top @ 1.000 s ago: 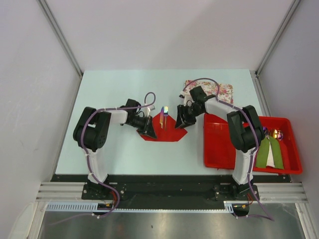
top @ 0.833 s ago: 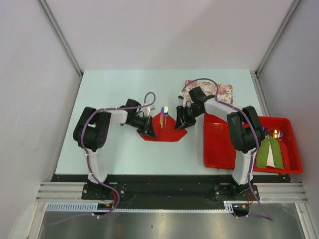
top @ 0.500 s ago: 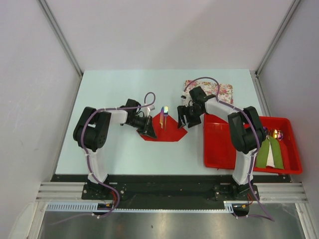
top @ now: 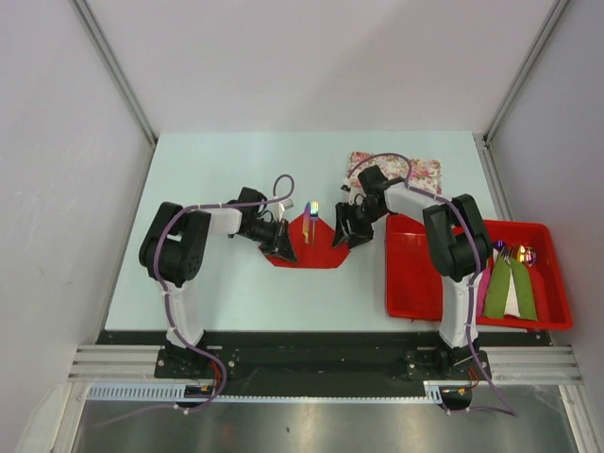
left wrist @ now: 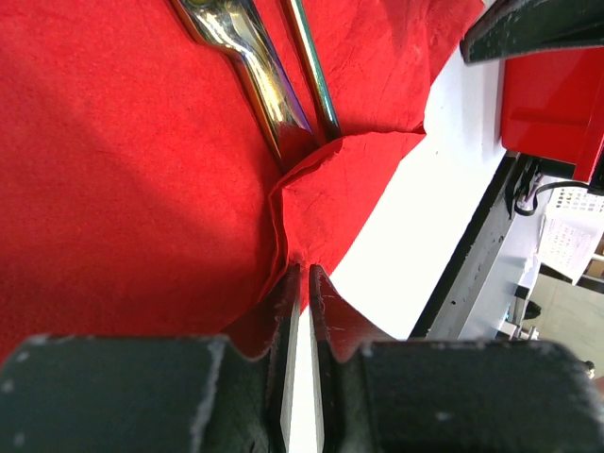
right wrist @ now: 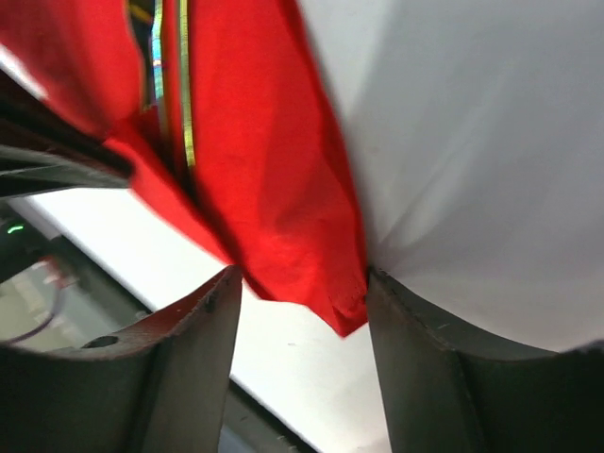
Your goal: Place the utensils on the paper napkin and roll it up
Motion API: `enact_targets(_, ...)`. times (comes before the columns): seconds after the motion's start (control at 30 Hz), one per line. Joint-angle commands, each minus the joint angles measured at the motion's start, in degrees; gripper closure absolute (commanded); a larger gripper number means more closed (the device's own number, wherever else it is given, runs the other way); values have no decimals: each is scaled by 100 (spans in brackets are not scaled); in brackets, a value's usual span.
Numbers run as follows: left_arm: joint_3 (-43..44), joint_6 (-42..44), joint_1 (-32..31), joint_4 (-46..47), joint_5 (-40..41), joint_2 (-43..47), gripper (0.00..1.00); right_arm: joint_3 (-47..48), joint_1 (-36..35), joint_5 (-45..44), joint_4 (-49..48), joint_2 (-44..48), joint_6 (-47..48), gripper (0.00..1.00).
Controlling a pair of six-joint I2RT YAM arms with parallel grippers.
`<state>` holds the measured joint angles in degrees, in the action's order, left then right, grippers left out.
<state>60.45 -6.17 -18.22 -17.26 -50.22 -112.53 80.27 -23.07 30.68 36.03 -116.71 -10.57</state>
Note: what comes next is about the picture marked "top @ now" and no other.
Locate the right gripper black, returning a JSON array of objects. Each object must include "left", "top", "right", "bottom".
[{"left": 332, "top": 201, "right": 386, "bottom": 250}]

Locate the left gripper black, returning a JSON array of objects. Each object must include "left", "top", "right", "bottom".
[{"left": 242, "top": 218, "right": 297, "bottom": 263}]

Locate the red paper napkin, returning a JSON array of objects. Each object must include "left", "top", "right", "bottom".
[{"left": 265, "top": 214, "right": 350, "bottom": 269}]

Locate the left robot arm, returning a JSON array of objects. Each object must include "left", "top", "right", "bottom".
[{"left": 139, "top": 187, "right": 297, "bottom": 378}]

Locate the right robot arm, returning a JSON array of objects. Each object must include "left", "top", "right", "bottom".
[{"left": 332, "top": 165, "right": 493, "bottom": 378}]

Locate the pink napkin roll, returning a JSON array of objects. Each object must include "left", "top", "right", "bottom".
[{"left": 476, "top": 269, "right": 492, "bottom": 318}]

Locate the green napkin roll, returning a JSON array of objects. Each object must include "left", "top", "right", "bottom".
[
  {"left": 511, "top": 260, "right": 538, "bottom": 321},
  {"left": 483, "top": 257, "right": 511, "bottom": 319}
]

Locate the white napkin roll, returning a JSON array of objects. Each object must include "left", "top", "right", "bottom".
[{"left": 498, "top": 245, "right": 520, "bottom": 318}]

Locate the red plastic bin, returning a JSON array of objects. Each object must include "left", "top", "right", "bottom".
[{"left": 385, "top": 215, "right": 575, "bottom": 332}]

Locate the floral cloth mat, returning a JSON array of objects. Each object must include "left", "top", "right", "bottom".
[{"left": 344, "top": 151, "right": 442, "bottom": 194}]

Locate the iridescent spoon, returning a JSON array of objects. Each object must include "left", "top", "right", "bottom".
[{"left": 511, "top": 244, "right": 537, "bottom": 267}]

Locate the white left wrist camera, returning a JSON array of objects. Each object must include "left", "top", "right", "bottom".
[{"left": 277, "top": 198, "right": 294, "bottom": 220}]

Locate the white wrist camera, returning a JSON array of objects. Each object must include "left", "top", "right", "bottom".
[
  {"left": 341, "top": 176, "right": 361, "bottom": 193},
  {"left": 277, "top": 198, "right": 294, "bottom": 220}
]

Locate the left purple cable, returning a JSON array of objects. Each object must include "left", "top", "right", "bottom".
[{"left": 155, "top": 174, "right": 296, "bottom": 419}]

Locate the purple cable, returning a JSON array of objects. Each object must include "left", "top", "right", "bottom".
[
  {"left": 347, "top": 151, "right": 520, "bottom": 419},
  {"left": 155, "top": 174, "right": 296, "bottom": 419}
]

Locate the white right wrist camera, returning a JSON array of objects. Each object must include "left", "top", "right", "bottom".
[{"left": 341, "top": 176, "right": 361, "bottom": 193}]

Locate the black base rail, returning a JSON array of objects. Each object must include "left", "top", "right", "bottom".
[{"left": 155, "top": 329, "right": 493, "bottom": 397}]

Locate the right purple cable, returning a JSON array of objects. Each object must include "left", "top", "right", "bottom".
[{"left": 347, "top": 151, "right": 520, "bottom": 419}]

